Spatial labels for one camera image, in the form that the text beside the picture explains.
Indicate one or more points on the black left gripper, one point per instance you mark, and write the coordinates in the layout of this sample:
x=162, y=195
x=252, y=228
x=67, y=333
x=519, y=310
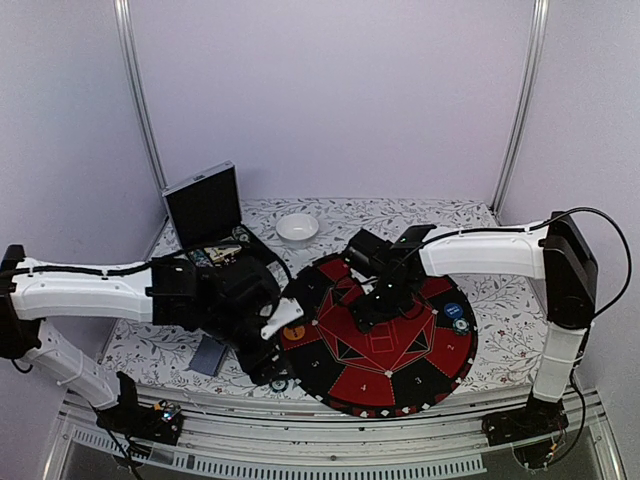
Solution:
x=270, y=371

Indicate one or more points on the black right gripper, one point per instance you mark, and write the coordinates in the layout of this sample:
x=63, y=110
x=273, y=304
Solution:
x=366, y=316

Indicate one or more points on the blue small blind button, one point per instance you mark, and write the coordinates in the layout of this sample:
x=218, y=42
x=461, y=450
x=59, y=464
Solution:
x=454, y=311

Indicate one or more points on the orange big blind button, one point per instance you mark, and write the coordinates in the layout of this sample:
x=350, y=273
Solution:
x=294, y=334

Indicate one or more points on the green fifty poker chip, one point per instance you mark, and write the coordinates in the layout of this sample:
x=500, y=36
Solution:
x=461, y=326

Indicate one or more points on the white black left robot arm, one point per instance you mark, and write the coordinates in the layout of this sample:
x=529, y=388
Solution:
x=162, y=291

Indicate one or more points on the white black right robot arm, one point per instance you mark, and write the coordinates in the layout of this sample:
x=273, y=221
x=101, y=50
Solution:
x=553, y=251

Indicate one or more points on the boxed playing card deck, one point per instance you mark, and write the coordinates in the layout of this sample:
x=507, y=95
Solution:
x=223, y=252

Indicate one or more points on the row of poker chips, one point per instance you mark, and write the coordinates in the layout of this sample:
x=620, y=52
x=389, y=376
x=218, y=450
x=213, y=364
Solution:
x=199, y=258

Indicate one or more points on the round red black poker mat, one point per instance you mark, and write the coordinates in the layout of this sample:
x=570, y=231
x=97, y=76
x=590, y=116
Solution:
x=402, y=367

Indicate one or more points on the aluminium poker chip case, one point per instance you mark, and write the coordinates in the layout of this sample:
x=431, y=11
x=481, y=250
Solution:
x=205, y=209

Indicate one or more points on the white ceramic bowl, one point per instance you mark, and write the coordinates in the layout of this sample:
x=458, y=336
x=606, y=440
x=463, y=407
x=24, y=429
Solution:
x=297, y=229

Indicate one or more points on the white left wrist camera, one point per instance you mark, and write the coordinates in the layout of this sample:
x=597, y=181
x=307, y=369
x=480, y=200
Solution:
x=288, y=311

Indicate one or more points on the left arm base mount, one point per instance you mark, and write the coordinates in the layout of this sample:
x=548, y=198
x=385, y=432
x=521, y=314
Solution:
x=160, y=423

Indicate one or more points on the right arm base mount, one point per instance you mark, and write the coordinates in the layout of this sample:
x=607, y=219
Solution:
x=542, y=424

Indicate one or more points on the right aluminium frame post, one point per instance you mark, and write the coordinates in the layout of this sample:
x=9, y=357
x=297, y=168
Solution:
x=531, y=66

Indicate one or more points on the aluminium frame post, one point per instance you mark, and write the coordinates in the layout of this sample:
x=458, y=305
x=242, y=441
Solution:
x=132, y=69
x=531, y=66

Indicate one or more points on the left aluminium frame post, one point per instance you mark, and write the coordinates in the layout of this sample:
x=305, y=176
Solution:
x=132, y=69

